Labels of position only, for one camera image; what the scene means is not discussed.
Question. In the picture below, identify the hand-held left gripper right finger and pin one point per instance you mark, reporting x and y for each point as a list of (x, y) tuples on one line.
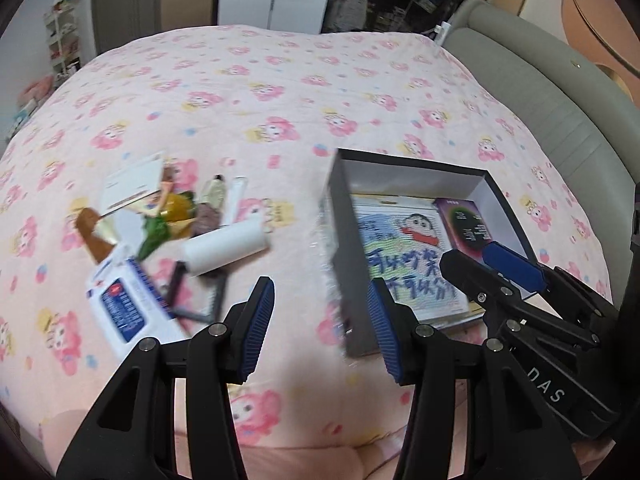
[(385, 335)]

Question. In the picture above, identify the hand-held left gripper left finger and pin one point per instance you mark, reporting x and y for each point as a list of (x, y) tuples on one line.
[(257, 330)]

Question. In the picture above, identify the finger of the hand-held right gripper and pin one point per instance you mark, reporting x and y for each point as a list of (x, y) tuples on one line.
[(515, 266), (467, 272)]

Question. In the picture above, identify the purple small box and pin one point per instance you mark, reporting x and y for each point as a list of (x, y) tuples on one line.
[(460, 225)]

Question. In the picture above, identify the grey cardboard box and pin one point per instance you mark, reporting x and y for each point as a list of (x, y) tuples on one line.
[(345, 240)]

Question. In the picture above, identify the cartoon printed picture board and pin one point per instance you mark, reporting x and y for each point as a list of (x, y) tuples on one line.
[(400, 260)]

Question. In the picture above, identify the white lint roller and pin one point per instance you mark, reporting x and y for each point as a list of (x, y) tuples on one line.
[(225, 247)]

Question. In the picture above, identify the clear plastic wrap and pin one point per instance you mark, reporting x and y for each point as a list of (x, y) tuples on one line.
[(320, 260)]

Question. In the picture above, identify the purple brown pouch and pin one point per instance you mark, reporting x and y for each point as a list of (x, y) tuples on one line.
[(207, 219)]

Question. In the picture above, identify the white blue wipes packet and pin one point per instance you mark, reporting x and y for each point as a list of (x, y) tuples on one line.
[(125, 310)]

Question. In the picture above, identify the green wrapper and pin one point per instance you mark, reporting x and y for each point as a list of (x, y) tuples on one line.
[(152, 237)]

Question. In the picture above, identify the yellow round toy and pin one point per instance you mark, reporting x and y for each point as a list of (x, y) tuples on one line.
[(179, 209)]

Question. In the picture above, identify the beige small bottle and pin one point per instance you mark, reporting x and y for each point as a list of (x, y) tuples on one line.
[(212, 191)]

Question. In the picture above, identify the grey padded headboard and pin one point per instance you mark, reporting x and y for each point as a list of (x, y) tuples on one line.
[(550, 100)]

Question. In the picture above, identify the small cartoon figure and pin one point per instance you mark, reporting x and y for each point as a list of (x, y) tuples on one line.
[(170, 177)]

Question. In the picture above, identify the brown flat packet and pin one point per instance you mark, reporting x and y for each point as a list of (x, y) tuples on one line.
[(92, 240)]

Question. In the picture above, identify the white card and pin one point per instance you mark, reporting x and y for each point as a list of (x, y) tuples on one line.
[(132, 180)]

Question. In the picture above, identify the pink printed blanket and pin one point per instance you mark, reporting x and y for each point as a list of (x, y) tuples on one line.
[(300, 110)]

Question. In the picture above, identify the white plug charger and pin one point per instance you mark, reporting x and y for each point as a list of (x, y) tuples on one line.
[(442, 33)]

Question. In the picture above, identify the round glass table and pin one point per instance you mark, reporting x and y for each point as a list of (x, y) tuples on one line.
[(605, 25)]

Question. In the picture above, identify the pink plush toy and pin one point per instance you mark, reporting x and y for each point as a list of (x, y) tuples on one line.
[(36, 89)]

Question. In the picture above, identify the white toy shelf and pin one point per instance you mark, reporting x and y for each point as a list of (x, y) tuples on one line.
[(64, 40)]

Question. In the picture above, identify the dark grey door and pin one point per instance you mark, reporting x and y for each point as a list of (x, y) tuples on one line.
[(125, 5)]

